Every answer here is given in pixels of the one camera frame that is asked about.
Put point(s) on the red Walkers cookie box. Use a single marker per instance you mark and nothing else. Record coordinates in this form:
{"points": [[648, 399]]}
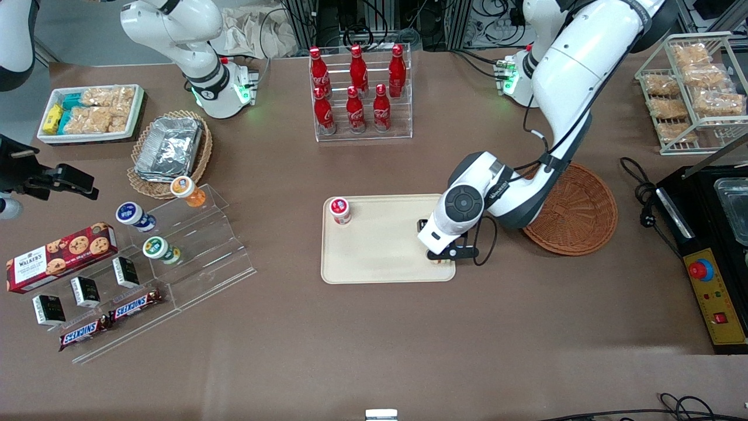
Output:
{"points": [[58, 257]]}

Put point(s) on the small black box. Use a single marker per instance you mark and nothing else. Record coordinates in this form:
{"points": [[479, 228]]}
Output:
{"points": [[86, 292], [125, 272], [49, 310]]}

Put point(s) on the blue yogurt cup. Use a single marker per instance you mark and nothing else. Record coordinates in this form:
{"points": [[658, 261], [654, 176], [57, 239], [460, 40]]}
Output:
{"points": [[131, 214]]}

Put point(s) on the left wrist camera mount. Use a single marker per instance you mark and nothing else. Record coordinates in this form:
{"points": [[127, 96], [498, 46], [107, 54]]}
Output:
{"points": [[453, 253]]}

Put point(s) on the clear acrylic bottle rack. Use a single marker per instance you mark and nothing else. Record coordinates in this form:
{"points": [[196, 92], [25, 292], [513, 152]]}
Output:
{"points": [[403, 126]]}

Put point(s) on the beige cloth bag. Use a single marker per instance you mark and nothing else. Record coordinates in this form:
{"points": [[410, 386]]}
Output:
{"points": [[251, 32]]}

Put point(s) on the light tan wicker basket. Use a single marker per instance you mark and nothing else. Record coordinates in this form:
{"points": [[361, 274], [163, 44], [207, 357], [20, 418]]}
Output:
{"points": [[201, 158]]}

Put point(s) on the clear acrylic step display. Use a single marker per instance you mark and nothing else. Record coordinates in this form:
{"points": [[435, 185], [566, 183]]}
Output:
{"points": [[204, 257]]}

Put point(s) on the beige plastic tray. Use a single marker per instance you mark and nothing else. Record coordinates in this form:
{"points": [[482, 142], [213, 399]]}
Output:
{"points": [[380, 251]]}

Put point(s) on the green yogurt cup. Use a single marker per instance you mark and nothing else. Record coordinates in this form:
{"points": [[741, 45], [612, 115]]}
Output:
{"points": [[158, 248]]}

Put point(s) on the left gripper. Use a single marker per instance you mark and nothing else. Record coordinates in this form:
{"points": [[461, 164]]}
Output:
{"points": [[422, 225]]}

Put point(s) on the bagged cracker pack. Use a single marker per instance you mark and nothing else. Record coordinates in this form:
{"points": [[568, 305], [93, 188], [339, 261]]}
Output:
{"points": [[678, 133], [691, 55], [719, 104], [669, 108], [661, 85], [706, 76]]}

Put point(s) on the yellow snack pack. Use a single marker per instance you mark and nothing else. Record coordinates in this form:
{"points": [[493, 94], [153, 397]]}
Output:
{"points": [[52, 118]]}

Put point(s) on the red lid yogurt cup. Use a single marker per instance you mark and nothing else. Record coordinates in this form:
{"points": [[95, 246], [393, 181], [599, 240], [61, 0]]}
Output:
{"points": [[340, 209]]}

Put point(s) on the triangular sandwich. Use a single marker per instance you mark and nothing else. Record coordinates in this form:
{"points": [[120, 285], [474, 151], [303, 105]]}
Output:
{"points": [[439, 262]]}

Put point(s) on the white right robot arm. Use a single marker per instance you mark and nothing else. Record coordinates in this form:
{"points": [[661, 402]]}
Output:
{"points": [[198, 58]]}

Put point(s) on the yellow emergency stop control box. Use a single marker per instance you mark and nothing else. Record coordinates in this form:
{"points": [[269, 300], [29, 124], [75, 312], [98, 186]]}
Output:
{"points": [[716, 304]]}

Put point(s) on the black countertop appliance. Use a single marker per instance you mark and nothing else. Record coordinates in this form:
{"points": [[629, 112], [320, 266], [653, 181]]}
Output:
{"points": [[698, 216]]}

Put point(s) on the Snickers chocolate bar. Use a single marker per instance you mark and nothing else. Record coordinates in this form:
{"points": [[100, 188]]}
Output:
{"points": [[85, 333], [134, 306]]}

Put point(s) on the clear rice cracker pack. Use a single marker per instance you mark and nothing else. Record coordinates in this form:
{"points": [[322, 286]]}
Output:
{"points": [[121, 118], [87, 120], [108, 96]]}

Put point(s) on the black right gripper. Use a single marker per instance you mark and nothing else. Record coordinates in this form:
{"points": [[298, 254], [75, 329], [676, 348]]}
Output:
{"points": [[22, 171]]}

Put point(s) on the brown round wicker basket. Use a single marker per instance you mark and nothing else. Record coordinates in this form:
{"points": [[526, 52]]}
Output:
{"points": [[584, 216]]}

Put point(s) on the white rectangular snack tray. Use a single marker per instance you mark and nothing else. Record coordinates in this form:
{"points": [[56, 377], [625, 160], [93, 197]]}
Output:
{"points": [[87, 137]]}

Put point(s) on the silver foil tray stack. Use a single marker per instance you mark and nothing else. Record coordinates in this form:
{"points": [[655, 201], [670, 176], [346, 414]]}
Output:
{"points": [[169, 149]]}

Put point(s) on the orange yogurt cup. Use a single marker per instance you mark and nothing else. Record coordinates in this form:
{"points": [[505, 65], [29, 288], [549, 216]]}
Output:
{"points": [[187, 190]]}

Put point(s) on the teal snack pack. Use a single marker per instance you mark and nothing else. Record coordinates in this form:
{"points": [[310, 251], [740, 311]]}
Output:
{"points": [[73, 101], [64, 121]]}

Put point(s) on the red cola bottle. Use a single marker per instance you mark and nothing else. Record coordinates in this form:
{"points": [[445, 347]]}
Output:
{"points": [[397, 73], [355, 114], [324, 114], [358, 70], [318, 70], [381, 111]]}

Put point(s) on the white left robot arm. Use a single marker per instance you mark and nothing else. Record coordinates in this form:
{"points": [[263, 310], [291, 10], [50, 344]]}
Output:
{"points": [[572, 76]]}

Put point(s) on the clear glass container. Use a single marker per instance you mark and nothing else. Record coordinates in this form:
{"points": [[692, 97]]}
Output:
{"points": [[733, 210]]}

